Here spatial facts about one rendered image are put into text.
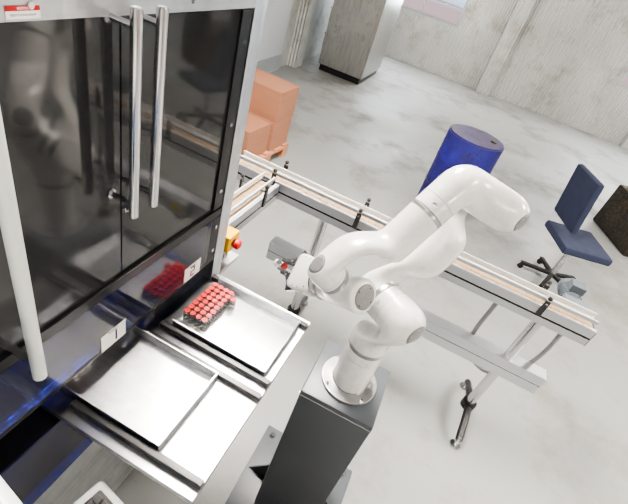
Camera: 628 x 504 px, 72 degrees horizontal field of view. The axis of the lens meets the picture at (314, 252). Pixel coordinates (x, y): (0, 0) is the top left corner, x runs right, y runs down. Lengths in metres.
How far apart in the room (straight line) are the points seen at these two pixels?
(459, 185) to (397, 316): 0.38
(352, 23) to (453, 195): 7.03
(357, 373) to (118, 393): 0.68
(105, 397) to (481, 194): 1.09
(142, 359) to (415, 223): 0.88
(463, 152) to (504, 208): 3.18
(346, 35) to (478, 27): 3.78
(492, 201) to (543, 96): 10.02
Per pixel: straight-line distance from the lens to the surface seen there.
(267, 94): 4.24
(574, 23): 10.94
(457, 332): 2.41
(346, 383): 1.43
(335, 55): 8.08
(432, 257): 1.17
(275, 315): 1.57
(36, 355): 0.96
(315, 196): 2.21
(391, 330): 1.18
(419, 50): 11.06
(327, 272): 0.95
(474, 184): 1.05
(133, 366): 1.39
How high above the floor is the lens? 2.01
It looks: 36 degrees down
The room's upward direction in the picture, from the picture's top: 19 degrees clockwise
